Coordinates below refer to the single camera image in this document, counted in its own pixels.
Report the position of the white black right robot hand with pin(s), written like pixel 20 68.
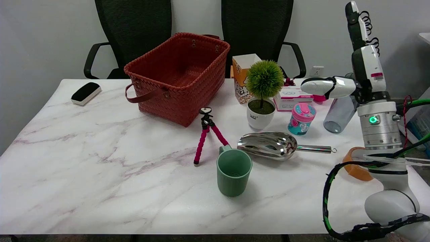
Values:
pixel 369 70

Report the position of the green mug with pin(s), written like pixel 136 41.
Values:
pixel 233 183

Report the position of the grey transparent water bottle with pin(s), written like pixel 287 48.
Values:
pixel 339 116

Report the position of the red pomegranate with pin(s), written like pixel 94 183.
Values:
pixel 319 98

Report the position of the white side desk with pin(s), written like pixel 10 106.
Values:
pixel 425 36

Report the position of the blue storage bin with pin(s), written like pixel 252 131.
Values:
pixel 424 129

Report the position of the small dark red ornament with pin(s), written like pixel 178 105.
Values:
pixel 289 82

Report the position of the white pink carton box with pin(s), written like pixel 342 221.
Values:
pixel 292 101

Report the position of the pink teal kids cup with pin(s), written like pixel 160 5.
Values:
pixel 301 122

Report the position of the orange tape roll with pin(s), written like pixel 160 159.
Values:
pixel 354 169

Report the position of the green ball plant white pot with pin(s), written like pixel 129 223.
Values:
pixel 264 79

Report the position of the black mesh office chair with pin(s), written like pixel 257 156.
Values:
pixel 134 30
pixel 257 30

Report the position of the shiny metal scoop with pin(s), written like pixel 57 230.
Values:
pixel 268 144

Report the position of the orange white popcorn box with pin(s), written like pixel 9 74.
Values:
pixel 240 80

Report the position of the pink flexible mini tripod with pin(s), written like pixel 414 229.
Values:
pixel 202 141

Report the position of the red woven basket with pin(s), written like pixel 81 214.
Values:
pixel 181 97

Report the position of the black white board eraser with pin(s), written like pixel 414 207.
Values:
pixel 85 91

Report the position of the white wall socket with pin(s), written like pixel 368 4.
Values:
pixel 316 71

